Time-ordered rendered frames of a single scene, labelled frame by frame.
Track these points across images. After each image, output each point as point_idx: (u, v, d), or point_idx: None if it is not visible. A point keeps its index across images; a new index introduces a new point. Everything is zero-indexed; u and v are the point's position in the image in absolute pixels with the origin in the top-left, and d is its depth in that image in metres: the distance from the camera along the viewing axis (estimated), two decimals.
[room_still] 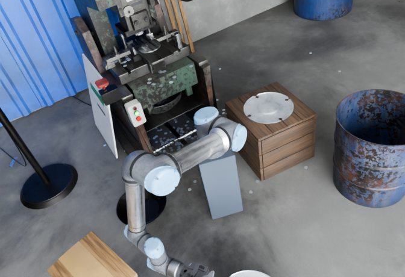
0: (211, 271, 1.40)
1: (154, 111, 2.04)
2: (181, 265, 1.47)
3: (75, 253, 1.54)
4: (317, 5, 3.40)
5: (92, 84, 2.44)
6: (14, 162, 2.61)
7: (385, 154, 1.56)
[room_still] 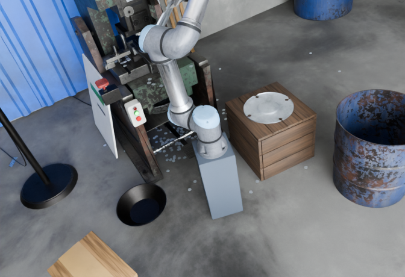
0: None
1: (154, 111, 2.04)
2: None
3: (75, 253, 1.54)
4: (317, 5, 3.40)
5: (92, 84, 2.44)
6: (14, 162, 2.61)
7: (385, 154, 1.56)
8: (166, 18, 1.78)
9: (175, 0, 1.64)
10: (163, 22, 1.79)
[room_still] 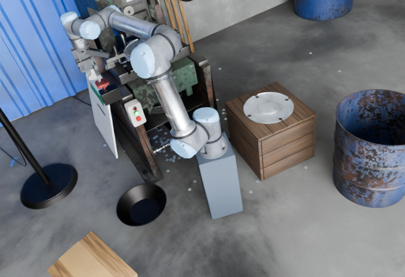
0: (87, 74, 1.75)
1: (154, 111, 2.04)
2: None
3: (75, 253, 1.54)
4: (317, 5, 3.40)
5: (92, 84, 2.44)
6: (14, 162, 2.61)
7: (385, 154, 1.56)
8: None
9: (96, 74, 1.75)
10: None
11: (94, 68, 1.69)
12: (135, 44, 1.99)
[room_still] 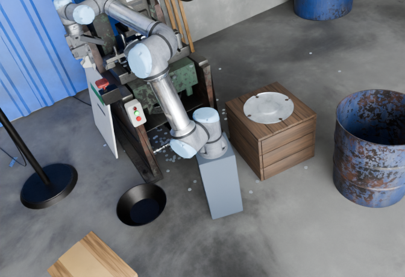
0: (81, 62, 1.70)
1: (154, 111, 2.04)
2: None
3: (75, 253, 1.54)
4: (317, 5, 3.40)
5: (92, 84, 2.44)
6: (14, 162, 2.61)
7: (385, 154, 1.56)
8: None
9: (91, 62, 1.70)
10: None
11: (88, 55, 1.64)
12: None
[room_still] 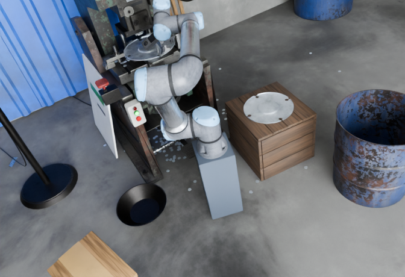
0: (169, 49, 1.81)
1: (154, 111, 2.04)
2: None
3: (75, 253, 1.54)
4: (317, 5, 3.40)
5: (92, 84, 2.44)
6: (14, 162, 2.61)
7: (385, 154, 1.56)
8: (141, 52, 1.91)
9: None
10: (145, 50, 1.90)
11: None
12: None
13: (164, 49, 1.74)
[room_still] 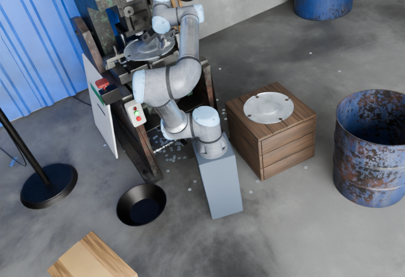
0: (169, 43, 1.77)
1: (154, 111, 2.04)
2: None
3: (75, 253, 1.54)
4: (317, 5, 3.40)
5: (92, 84, 2.44)
6: (14, 162, 2.61)
7: (385, 154, 1.56)
8: (156, 49, 1.91)
9: None
10: (157, 46, 1.92)
11: None
12: None
13: (164, 43, 1.70)
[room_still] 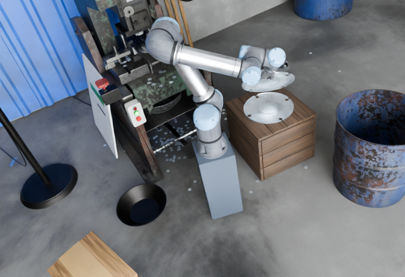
0: None
1: (154, 111, 2.04)
2: None
3: (75, 253, 1.54)
4: (317, 5, 3.40)
5: (92, 84, 2.44)
6: (14, 162, 2.61)
7: (385, 154, 1.56)
8: (263, 79, 1.88)
9: None
10: None
11: (270, 78, 1.72)
12: (287, 79, 1.89)
13: None
